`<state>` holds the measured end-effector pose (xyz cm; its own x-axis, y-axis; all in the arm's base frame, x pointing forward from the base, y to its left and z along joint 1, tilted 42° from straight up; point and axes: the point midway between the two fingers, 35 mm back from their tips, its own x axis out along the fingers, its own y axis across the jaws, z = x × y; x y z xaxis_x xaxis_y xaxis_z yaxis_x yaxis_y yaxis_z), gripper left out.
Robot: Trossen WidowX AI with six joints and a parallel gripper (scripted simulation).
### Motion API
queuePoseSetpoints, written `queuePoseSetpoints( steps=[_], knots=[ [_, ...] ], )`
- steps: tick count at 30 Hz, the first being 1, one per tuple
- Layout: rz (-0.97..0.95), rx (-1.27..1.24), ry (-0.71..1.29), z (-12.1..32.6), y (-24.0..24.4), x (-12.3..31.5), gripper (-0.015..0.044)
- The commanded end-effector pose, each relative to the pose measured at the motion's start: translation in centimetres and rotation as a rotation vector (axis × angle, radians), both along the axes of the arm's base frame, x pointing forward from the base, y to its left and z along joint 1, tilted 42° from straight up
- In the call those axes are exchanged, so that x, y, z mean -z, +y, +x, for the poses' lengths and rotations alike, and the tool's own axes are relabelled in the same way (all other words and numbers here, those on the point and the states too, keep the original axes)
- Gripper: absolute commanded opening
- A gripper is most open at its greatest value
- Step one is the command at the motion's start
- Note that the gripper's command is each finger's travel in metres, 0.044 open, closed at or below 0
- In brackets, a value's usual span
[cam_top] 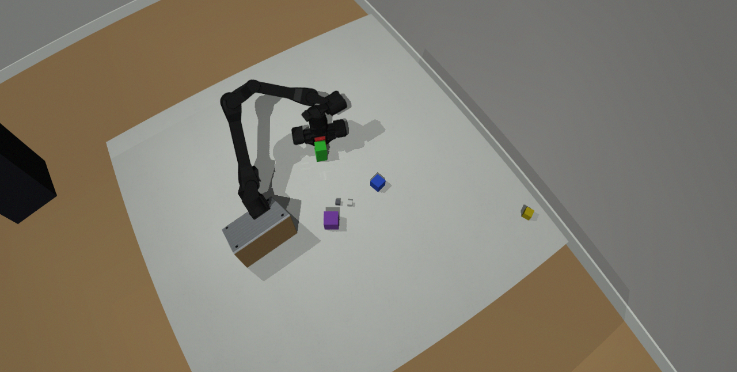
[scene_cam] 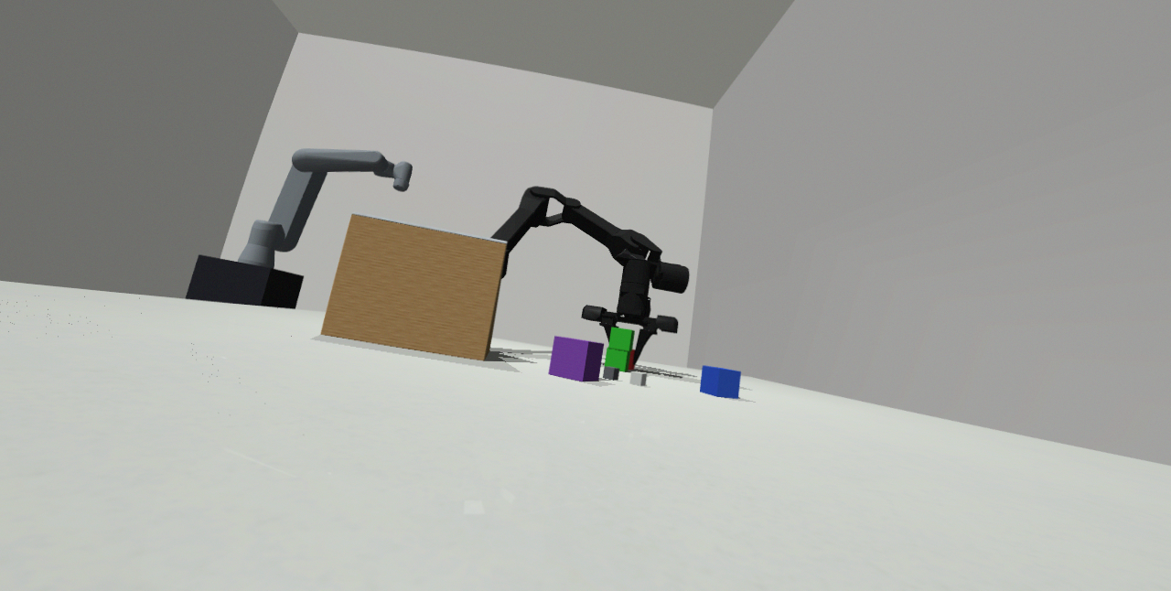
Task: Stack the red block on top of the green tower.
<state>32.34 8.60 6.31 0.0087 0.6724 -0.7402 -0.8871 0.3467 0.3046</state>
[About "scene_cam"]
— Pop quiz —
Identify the green block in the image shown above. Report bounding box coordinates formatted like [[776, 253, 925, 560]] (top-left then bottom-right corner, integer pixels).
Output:
[[608, 327, 635, 350], [605, 348, 631, 371]]

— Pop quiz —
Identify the purple block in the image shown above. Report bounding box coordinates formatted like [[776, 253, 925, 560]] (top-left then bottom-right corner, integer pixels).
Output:
[[548, 337, 604, 382]]

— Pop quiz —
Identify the blue cube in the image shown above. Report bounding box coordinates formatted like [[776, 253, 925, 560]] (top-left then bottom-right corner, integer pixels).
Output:
[[700, 365, 741, 399]]

